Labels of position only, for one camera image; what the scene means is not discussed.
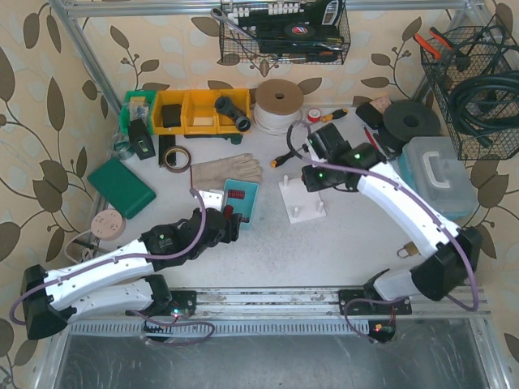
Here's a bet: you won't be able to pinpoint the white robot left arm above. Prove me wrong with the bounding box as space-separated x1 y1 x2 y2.
21 208 242 340

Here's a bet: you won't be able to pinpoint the black box in bin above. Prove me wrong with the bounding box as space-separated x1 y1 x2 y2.
161 104 182 128

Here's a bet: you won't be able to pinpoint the glass jar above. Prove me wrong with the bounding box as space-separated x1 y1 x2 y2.
112 133 134 160

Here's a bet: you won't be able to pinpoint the black rectangular case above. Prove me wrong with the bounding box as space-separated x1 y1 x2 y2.
355 102 384 130

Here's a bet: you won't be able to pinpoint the yellow black handle screwdriver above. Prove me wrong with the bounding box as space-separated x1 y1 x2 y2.
320 109 348 123

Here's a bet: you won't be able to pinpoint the wire basket with tools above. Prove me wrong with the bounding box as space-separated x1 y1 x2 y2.
210 1 350 69

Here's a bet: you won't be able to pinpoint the black green device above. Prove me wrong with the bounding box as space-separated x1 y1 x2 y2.
128 119 156 160

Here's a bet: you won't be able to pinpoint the orange black small screwdriver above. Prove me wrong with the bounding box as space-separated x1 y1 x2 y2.
270 151 294 169

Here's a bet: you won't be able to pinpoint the red tape roll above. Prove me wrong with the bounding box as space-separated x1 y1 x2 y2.
307 108 321 123

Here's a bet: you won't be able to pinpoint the teal spring tray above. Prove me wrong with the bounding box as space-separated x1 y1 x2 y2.
223 179 259 230

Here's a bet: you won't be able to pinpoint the teal plastic toolbox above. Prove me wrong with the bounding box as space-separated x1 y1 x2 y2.
398 136 478 221

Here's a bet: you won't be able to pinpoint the brass padlock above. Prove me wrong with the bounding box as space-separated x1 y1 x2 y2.
397 242 418 259

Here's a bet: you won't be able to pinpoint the green notebook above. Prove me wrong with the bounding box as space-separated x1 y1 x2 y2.
88 158 157 220

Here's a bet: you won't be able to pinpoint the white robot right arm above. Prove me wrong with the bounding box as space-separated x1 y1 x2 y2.
302 123 483 310

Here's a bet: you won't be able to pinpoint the white peg base plate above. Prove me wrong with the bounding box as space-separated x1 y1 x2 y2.
278 175 327 224

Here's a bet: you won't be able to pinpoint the black pipe fitting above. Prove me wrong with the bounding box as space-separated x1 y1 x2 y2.
214 96 251 133

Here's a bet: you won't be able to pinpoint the wire basket with hoses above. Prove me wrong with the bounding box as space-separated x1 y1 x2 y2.
419 24 518 160

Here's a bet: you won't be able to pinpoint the white cable spool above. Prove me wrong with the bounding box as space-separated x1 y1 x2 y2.
253 79 304 136

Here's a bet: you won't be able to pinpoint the orange handled pliers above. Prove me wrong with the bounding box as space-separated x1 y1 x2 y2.
413 27 453 61

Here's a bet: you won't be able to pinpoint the red handled hex key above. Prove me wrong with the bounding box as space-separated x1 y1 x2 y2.
361 124 384 157

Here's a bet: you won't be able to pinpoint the yellow storage bins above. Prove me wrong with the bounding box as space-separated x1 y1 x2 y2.
152 88 251 136

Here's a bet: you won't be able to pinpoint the brown tape roll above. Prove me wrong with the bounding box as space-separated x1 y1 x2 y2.
162 146 191 173

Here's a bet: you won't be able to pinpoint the beige work glove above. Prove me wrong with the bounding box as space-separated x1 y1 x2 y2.
191 153 263 190

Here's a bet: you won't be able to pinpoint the green storage bin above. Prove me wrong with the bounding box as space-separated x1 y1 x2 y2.
119 91 157 135

